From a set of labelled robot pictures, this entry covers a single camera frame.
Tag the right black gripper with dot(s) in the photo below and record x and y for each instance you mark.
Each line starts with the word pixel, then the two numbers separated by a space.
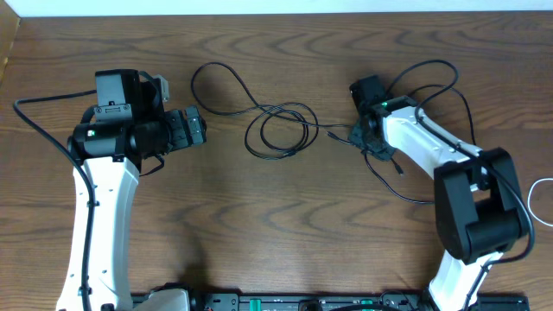
pixel 354 136

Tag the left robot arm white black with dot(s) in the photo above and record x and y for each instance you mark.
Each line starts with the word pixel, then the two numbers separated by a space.
pixel 127 125

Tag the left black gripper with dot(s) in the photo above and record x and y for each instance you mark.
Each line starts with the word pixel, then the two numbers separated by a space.
pixel 199 125

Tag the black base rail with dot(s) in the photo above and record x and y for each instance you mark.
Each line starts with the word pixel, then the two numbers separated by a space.
pixel 235 300

